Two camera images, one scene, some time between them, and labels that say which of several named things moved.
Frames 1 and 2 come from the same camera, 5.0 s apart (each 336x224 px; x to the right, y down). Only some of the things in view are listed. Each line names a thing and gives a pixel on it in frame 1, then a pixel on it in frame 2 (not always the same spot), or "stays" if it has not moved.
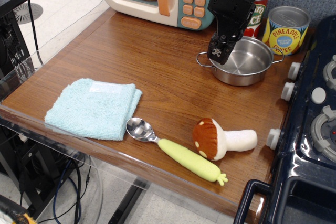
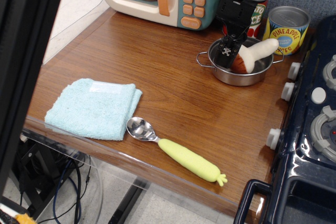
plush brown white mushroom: x=212 y=142 -> x=242 y=63
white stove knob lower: x=273 y=138 stays
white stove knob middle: x=287 y=91 stays
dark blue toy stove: x=303 y=188 stays
